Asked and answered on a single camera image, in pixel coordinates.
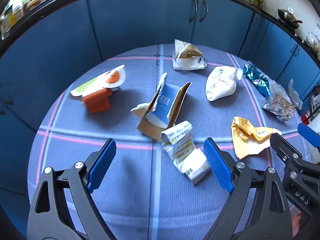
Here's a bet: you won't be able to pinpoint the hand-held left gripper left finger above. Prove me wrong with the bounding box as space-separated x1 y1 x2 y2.
26 138 118 240

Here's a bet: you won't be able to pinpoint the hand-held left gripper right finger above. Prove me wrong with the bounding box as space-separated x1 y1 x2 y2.
203 137 293 240

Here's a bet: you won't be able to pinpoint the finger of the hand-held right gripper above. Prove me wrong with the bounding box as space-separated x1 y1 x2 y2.
269 132 320 180
297 123 320 148

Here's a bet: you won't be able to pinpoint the clear printed plastic wrapper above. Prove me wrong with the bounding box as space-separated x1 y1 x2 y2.
262 81 297 122

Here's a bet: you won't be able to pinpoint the crushed white printed carton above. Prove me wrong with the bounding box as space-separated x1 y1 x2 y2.
161 120 211 186

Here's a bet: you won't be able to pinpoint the teal foil wrapper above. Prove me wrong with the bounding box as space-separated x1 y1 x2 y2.
243 61 272 97

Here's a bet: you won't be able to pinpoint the torn blue cardboard box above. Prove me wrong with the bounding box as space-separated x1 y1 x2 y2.
130 72 192 141

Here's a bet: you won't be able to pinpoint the white storage appliance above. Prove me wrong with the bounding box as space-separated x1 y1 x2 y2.
308 120 320 164

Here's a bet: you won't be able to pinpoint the black metal shelf rack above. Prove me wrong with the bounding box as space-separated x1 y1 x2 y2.
309 86 320 120

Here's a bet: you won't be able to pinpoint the blue checked tablecloth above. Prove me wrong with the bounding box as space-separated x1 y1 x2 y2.
27 44 310 240

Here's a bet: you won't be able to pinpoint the thin clear plastic wrapper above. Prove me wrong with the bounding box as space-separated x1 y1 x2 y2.
288 79 303 110

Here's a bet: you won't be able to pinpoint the small orange box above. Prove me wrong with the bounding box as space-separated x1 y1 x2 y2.
82 88 112 115

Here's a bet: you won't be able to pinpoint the crumpled white paper bag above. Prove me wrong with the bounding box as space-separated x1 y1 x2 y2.
205 65 243 102

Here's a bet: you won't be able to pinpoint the white ceramic pot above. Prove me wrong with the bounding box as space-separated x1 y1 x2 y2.
306 31 320 48

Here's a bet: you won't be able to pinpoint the white wrapper with yellow print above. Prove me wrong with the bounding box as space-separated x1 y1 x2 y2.
172 39 207 71

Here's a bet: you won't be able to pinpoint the wok with glass lid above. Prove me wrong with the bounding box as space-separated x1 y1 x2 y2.
278 7 303 29

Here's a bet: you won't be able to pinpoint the blue kitchen cabinets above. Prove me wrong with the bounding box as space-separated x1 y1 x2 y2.
0 0 320 240

